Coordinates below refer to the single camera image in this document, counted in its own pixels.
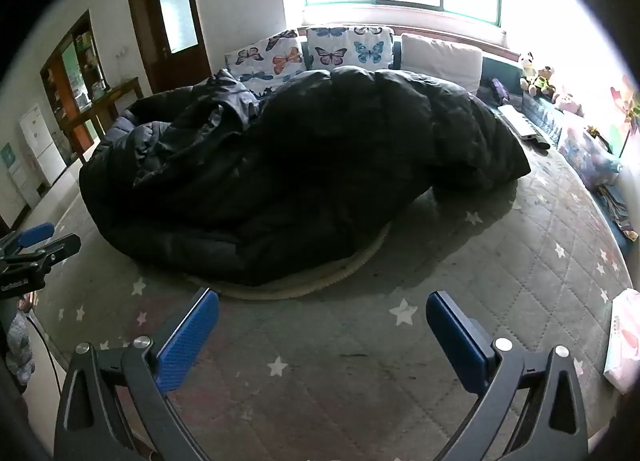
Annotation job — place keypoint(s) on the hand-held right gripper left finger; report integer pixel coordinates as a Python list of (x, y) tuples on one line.
[(187, 341)]

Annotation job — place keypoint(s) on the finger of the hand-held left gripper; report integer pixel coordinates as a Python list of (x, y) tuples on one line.
[(35, 232), (55, 247)]

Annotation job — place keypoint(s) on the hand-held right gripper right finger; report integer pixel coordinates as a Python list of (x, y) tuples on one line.
[(457, 341)]

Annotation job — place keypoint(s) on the black down jacket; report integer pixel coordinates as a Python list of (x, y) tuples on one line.
[(325, 166)]

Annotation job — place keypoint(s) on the white water dispenser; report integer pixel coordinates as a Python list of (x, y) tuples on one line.
[(17, 176)]

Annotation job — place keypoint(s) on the person's patterned knit clothing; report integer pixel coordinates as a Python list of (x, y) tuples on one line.
[(20, 346)]

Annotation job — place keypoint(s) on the white refrigerator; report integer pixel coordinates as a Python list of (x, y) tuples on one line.
[(42, 146)]

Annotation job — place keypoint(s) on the grey star quilted mat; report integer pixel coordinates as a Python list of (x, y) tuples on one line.
[(350, 341)]

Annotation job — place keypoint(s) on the round beige rug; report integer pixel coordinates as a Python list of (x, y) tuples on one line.
[(310, 283)]

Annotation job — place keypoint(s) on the wooden table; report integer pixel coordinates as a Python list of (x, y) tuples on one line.
[(107, 96)]

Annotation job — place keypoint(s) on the wooden shelf cabinet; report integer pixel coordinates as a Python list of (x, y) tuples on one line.
[(70, 76)]

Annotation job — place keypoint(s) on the brown door with glass panel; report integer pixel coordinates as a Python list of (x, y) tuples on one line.
[(150, 41)]

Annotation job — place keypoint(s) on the grey electronic device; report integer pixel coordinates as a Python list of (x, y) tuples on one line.
[(520, 126)]

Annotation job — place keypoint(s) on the clear plastic storage box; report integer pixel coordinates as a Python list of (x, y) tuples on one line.
[(585, 156)]

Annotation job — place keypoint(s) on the purple small item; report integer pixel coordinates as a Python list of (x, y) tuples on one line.
[(498, 90)]

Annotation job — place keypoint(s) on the pink plush toy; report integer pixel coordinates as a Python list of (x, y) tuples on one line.
[(567, 102)]

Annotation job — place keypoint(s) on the brown bear plush toy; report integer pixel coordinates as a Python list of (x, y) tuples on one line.
[(544, 82)]

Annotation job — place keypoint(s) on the blue sofa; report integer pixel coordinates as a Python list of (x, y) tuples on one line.
[(500, 68)]

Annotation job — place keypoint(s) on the white pillow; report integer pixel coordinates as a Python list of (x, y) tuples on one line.
[(440, 61)]

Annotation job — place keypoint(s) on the white cow plush toy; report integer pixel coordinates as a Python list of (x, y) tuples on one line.
[(527, 68)]

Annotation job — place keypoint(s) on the butterfly print pillow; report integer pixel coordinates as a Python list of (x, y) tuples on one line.
[(280, 61), (345, 48)]

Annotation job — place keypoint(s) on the colourful pinwheel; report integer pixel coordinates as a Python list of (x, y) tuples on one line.
[(627, 101)]

